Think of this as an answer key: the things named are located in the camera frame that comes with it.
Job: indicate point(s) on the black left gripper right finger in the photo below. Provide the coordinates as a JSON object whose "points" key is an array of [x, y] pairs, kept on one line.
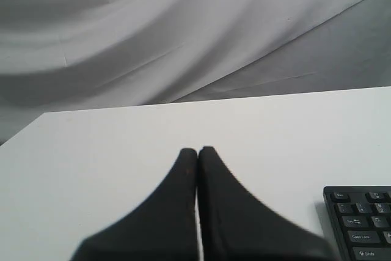
{"points": [[235, 225]]}

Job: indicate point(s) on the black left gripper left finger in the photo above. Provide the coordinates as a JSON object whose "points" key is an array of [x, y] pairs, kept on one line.
{"points": [[163, 227]]}

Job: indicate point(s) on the black acer keyboard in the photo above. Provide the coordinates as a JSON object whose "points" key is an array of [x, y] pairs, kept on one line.
{"points": [[360, 219]]}

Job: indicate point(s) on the grey backdrop cloth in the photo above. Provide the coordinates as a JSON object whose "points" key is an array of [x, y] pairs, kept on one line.
{"points": [[66, 55]]}

